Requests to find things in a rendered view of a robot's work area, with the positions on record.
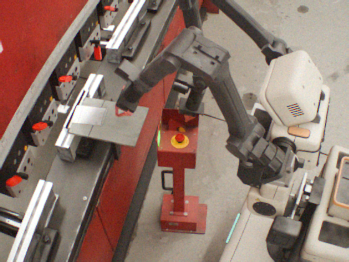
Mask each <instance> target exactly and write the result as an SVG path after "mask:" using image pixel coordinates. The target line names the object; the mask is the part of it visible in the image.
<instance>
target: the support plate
mask: <svg viewBox="0 0 349 262"><path fill-rule="evenodd" d="M103 102H104V100H98V99H92V98H88V97H86V98H85V100H84V102H83V104H82V106H87V107H97V108H99V107H102V104H103ZM115 104H116V102H112V101H108V100H106V101H105V103H104V105H103V107H102V108H103V109H106V108H107V105H108V110H107V114H106V116H105V120H104V122H103V125H102V126H98V125H94V126H93V128H92V125H88V124H78V123H73V124H72V126H71V128H70V130H69V134H73V135H78V136H81V137H87V138H92V139H96V140H103V141H106V142H111V143H117V144H121V145H124V146H128V147H134V148H135V146H136V143H137V140H138V138H139V135H140V132H141V130H142V127H143V124H144V122H145V119H146V117H147V115H148V112H149V110H150V108H147V107H139V106H137V108H136V110H135V111H134V113H133V114H132V115H124V116H120V117H117V116H115ZM91 128H92V130H91V132H90V129H91ZM89 134H90V136H88V135H89Z"/></svg>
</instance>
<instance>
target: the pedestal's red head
mask: <svg viewBox="0 0 349 262"><path fill-rule="evenodd" d="M162 106H163V104H161V109H160V117H159V122H158V130H157V135H156V145H157V150H156V152H157V161H158V167H170V168H188V169H195V168H196V154H197V146H198V124H199V114H196V116H195V118H193V119H191V120H189V121H187V122H185V120H186V119H185V116H184V114H179V113H178V111H179V110H178V109H163V119H162V124H163V125H162V129H161V133H160V142H159V146H158V132H159V129H160V119H161V111H162ZM178 127H182V128H183V129H185V132H179V131H176V129H177V128H178ZM179 133H181V134H183V135H185V136H187V137H188V139H189V144H188V145H187V146H186V147H185V148H176V147H174V146H172V144H171V139H172V137H173V136H174V135H177V134H179Z"/></svg>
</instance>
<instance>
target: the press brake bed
mask: <svg viewBox="0 0 349 262"><path fill-rule="evenodd" d="M198 1H199V12H200V17H201V24H202V25H203V22H204V19H205V17H206V11H207V8H205V7H201V4H202V3H203V0H198ZM179 26H180V32H181V31H182V30H183V29H184V28H186V27H185V23H184V17H183V12H182V10H181V9H179V4H178V3H177V5H176V7H175V9H174V11H173V13H172V15H171V17H170V19H169V21H168V23H167V25H166V27H165V30H164V31H163V34H162V37H161V39H160V41H159V43H158V45H157V48H156V50H155V52H154V54H153V57H152V59H151V62H152V61H153V60H154V59H155V58H156V57H157V56H158V55H159V54H160V53H161V52H162V51H163V49H164V48H165V47H166V46H168V45H169V44H170V43H171V41H172V40H173V39H174V38H175V35H176V33H177V30H178V28H179ZM178 74H182V75H185V74H186V70H184V69H182V68H179V69H178V70H177V71H176V72H174V73H173V74H169V75H167V76H166V77H165V78H164V79H162V80H160V81H159V82H158V83H157V84H156V85H155V86H154V87H153V88H152V89H151V90H150V91H149V93H145V94H144V95H143V97H142V98H141V99H140V101H139V103H138V106H139V107H147V108H150V110H149V112H148V115H147V117H146V119H145V122H144V124H143V127H142V130H141V132H140V135H139V138H138V140H137V143H136V146H135V148H134V147H128V146H124V145H121V144H120V148H121V151H122V154H121V155H120V158H119V161H118V160H114V157H113V152H112V154H111V156H110V160H109V162H108V165H107V167H106V169H105V171H104V173H103V177H102V180H101V182H100V184H99V188H98V190H97V193H96V195H95V198H94V201H93V203H92V207H91V209H90V212H89V214H88V218H87V221H86V224H85V226H84V230H83V231H82V234H81V237H80V240H79V243H78V245H77V248H76V251H75V254H74V258H73V259H72V262H124V259H125V257H126V253H127V250H128V247H129V243H130V241H131V238H132V234H133V231H134V229H135V226H136V221H137V218H138V215H139V213H140V210H141V208H142V205H143V202H144V201H143V200H144V197H145V195H146V191H147V189H148V185H149V183H150V180H151V176H152V174H153V170H154V168H155V165H156V161H157V152H156V150H157V145H156V135H157V130H158V122H159V117H160V109H161V104H163V109H174V108H175V104H176V101H177V98H178V95H179V92H177V91H175V90H172V86H173V84H174V82H175V79H176V77H177V75H178Z"/></svg>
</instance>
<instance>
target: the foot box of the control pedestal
mask: <svg viewBox="0 0 349 262"><path fill-rule="evenodd" d="M171 200H173V195H171V194H164V197H163V206H162V211H161V231H169V232H177V233H192V234H205V229H206V219H207V207H208V206H207V204H203V203H198V200H199V196H187V195H185V196H184V200H185V201H189V204H188V215H187V216H174V215H170V205H171Z"/></svg>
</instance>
